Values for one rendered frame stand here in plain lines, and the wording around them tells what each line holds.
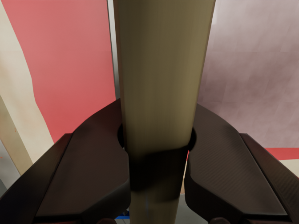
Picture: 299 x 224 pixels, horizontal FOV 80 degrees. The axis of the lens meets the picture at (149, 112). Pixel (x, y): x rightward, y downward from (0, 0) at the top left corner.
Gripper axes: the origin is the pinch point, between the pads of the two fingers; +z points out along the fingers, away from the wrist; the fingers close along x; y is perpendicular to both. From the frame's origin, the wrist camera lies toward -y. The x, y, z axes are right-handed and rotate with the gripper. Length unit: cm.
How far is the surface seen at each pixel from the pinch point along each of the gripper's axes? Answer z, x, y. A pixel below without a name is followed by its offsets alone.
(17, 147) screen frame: 12.0, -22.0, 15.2
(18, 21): 13.5, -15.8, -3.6
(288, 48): 13.6, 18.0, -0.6
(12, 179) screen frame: 10.1, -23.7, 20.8
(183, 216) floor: 110, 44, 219
